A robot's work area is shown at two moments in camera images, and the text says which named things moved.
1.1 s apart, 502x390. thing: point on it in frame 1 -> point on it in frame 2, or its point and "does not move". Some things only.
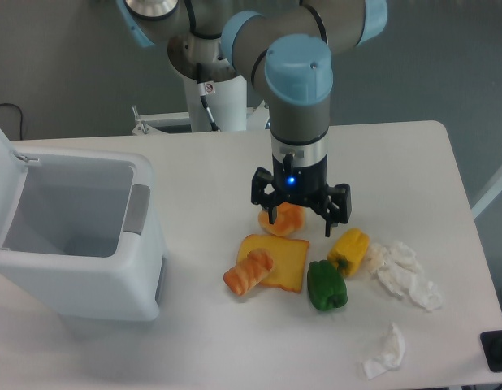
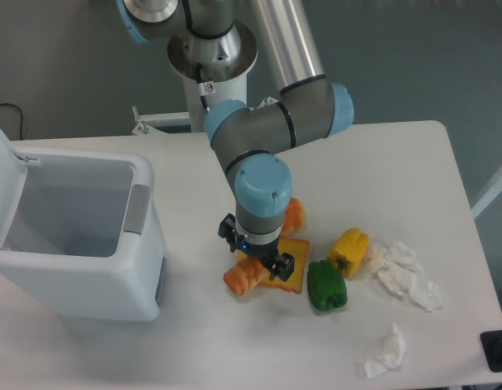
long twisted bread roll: x=244 y=277 does not move
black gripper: x=302 y=184 -> x=266 y=253
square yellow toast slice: x=289 y=258 does not move
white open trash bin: x=78 y=233 does not move
